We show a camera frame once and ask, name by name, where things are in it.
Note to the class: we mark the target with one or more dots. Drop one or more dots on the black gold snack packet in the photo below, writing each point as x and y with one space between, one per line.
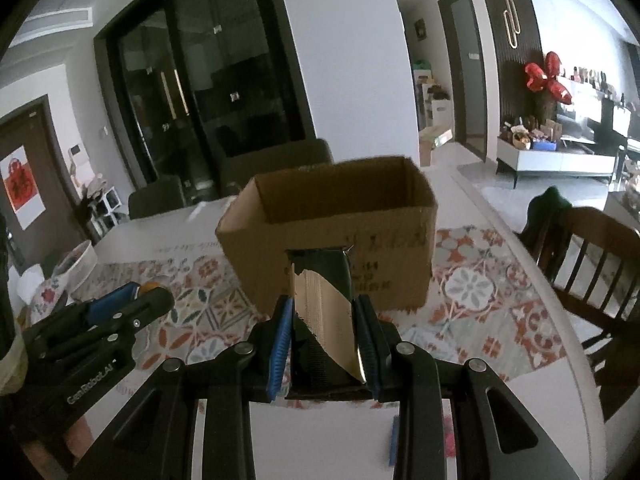
324 361

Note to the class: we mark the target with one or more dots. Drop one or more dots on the brown cardboard box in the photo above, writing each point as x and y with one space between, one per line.
382 209

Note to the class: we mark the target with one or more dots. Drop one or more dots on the white tv cabinet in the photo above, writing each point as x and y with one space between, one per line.
531 163

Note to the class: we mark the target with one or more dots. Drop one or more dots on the red bow balloon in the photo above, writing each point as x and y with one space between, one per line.
545 78

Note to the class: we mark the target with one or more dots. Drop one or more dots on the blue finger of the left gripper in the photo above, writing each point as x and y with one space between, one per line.
113 300

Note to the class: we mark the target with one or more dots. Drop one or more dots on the white round appliance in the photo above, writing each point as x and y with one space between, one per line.
76 266

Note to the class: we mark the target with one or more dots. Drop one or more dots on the floral tissue box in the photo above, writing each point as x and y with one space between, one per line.
46 297

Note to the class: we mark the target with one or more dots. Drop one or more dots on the dark wooden chair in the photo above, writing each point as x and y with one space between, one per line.
592 263

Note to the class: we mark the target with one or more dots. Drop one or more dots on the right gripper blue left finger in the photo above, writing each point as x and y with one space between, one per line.
153 435

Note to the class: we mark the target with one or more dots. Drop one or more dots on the pink red snack packet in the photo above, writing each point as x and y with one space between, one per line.
443 430

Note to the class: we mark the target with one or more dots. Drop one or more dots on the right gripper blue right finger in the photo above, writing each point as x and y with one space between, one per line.
496 437

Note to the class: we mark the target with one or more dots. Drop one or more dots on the dark green garment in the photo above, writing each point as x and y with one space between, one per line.
541 210

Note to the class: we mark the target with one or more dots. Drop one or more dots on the patterned table runner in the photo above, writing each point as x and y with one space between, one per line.
481 303

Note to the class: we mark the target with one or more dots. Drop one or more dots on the dark upholstered chair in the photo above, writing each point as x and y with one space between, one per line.
163 195

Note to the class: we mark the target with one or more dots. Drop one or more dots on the person left hand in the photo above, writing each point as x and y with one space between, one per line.
56 458

